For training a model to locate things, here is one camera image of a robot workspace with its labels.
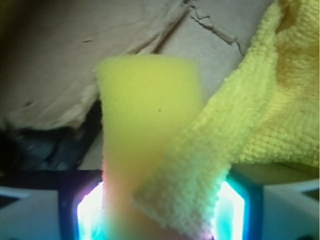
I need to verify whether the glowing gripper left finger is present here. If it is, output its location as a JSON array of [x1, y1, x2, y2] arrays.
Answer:
[[0, 170, 104, 240]]

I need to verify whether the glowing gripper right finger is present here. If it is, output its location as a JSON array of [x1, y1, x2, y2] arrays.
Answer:
[[212, 173, 320, 240]]

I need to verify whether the yellow terry cloth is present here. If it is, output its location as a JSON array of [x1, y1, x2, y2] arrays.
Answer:
[[133, 0, 320, 239]]

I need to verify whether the yellow sponge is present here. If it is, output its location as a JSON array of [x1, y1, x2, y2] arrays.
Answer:
[[95, 54, 203, 240]]

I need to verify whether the brown paper bag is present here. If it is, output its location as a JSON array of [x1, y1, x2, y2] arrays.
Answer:
[[0, 0, 276, 173]]

